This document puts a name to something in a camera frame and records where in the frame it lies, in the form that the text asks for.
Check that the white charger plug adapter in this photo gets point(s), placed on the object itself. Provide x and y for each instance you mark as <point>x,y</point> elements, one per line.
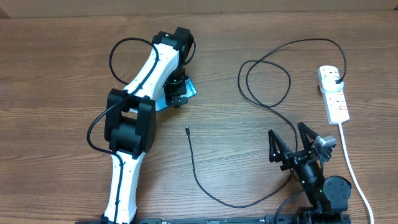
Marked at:
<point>330,84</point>

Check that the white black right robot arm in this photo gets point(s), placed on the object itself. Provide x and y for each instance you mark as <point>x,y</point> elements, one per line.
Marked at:
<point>328,196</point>

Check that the white power strip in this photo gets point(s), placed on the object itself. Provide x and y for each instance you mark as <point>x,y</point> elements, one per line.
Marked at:
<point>335,103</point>

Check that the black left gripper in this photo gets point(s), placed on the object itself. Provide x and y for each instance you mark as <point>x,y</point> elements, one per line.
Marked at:
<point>171,91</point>

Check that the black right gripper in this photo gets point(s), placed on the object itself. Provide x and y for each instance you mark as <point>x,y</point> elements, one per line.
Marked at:
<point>293,158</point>

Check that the blue Galaxy smartphone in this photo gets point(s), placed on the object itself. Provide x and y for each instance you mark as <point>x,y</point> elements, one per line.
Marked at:
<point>160,100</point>

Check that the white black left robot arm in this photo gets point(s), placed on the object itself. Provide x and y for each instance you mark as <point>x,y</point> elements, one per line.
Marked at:
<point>130,116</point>

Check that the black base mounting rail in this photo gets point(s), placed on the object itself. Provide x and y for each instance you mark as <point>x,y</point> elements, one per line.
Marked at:
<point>214,221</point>

